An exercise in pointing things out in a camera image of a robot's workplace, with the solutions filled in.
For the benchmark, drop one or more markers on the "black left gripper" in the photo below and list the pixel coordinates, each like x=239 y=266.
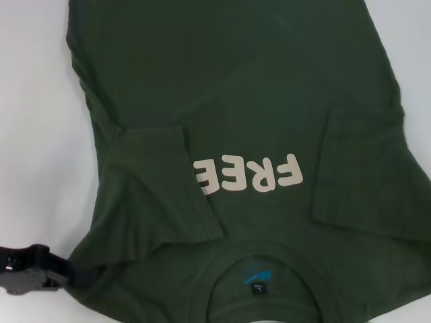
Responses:
x=20 y=272

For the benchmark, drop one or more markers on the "dark green printed t-shirt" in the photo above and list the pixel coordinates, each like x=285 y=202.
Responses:
x=235 y=84

